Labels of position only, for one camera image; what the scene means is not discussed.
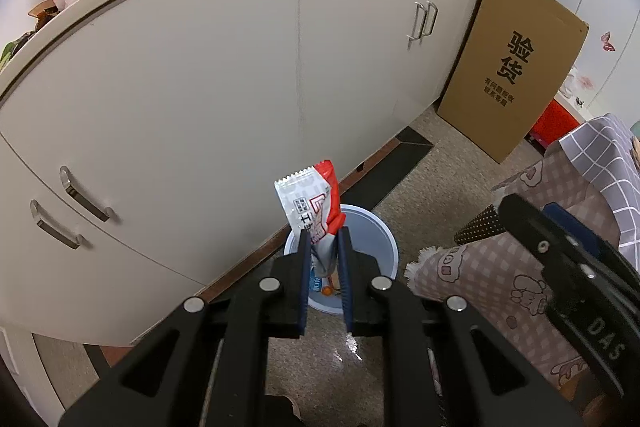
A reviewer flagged red storage box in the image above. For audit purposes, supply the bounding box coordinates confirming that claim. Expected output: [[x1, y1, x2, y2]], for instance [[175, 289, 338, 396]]
[[528, 100, 579, 148]]

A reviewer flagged white low cabinet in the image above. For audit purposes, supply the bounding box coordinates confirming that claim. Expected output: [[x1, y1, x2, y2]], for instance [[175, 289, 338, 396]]
[[1, 0, 477, 346]]

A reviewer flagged grey checked bed sheet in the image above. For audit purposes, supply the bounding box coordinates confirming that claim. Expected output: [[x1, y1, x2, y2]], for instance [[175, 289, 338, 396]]
[[559, 113, 640, 270]]

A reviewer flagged brown cardboard box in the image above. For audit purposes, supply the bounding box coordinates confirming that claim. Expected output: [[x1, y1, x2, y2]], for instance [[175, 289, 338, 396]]
[[438, 0, 589, 162]]

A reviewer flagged red white snack wrapper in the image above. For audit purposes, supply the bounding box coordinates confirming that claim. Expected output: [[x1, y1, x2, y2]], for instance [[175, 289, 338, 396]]
[[274, 159, 346, 277]]

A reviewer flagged light blue trash bin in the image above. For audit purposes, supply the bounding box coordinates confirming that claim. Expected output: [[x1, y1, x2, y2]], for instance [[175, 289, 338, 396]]
[[308, 204, 399, 315]]

